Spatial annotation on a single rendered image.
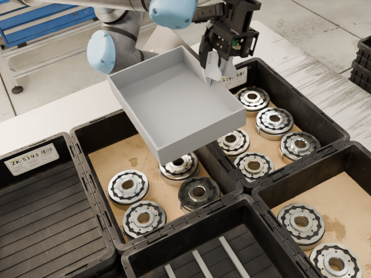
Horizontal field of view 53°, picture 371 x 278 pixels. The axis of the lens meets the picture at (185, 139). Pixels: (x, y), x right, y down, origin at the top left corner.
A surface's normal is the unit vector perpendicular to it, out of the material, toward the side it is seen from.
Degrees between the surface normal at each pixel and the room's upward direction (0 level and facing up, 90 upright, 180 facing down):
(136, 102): 2
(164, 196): 0
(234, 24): 74
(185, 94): 2
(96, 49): 49
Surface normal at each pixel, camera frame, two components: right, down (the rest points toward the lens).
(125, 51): 0.71, 0.11
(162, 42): -0.65, -0.22
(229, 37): -0.82, 0.25
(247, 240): -0.08, -0.68
